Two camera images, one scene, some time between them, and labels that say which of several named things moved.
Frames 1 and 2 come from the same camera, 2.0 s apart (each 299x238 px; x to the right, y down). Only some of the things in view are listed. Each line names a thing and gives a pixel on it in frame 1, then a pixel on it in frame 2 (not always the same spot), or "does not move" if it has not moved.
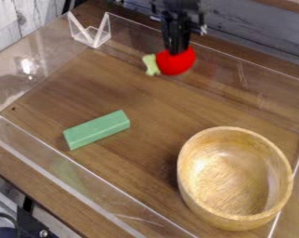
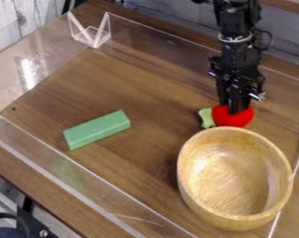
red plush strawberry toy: [176, 64] to [224, 119]
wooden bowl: [236, 178] does not move
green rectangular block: [96, 128] does not move
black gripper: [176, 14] to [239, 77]
